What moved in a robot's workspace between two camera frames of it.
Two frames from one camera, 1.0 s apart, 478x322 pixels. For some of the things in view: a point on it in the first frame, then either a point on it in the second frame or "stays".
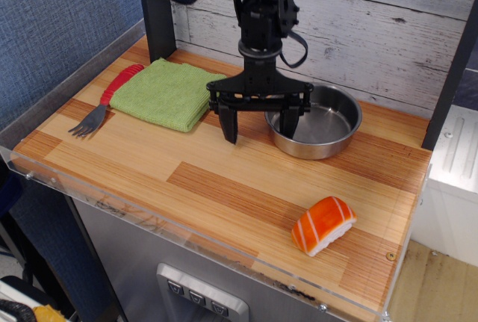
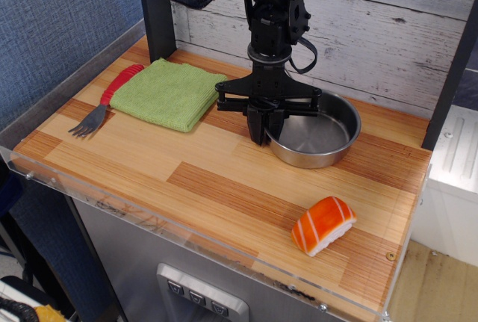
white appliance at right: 447,220 stays
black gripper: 260,87 → 267,86
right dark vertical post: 448,95 stays
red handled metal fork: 92,121 stays
